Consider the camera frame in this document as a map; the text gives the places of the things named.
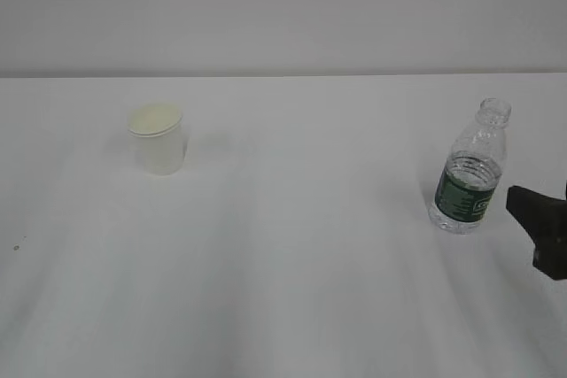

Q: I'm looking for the white paper cup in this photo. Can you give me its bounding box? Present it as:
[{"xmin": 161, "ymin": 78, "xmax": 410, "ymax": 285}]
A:
[{"xmin": 128, "ymin": 104, "xmax": 185, "ymax": 175}]

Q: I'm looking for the clear water bottle green label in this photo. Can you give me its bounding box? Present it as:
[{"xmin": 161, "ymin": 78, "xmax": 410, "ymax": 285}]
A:
[{"xmin": 429, "ymin": 98, "xmax": 511, "ymax": 235}]

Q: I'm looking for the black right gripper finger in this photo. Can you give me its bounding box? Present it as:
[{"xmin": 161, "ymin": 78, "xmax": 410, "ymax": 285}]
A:
[{"xmin": 506, "ymin": 186, "xmax": 567, "ymax": 281}]

